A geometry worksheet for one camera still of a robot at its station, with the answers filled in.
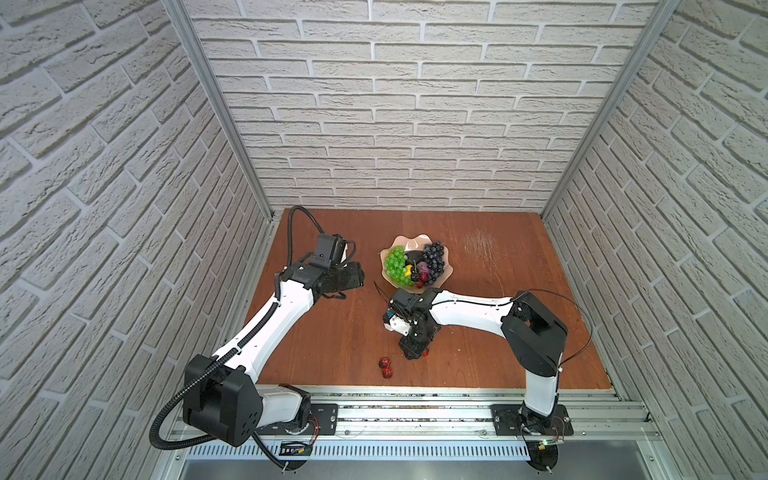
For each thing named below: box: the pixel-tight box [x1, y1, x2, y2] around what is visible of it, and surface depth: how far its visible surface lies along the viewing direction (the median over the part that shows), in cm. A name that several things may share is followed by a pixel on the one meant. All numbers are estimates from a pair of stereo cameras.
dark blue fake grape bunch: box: [422, 241, 445, 284], surface depth 99 cm
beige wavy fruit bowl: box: [380, 233, 453, 293], surface depth 98 cm
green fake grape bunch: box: [385, 246, 414, 287], surface depth 97 cm
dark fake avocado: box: [404, 250, 424, 265], surface depth 102 cm
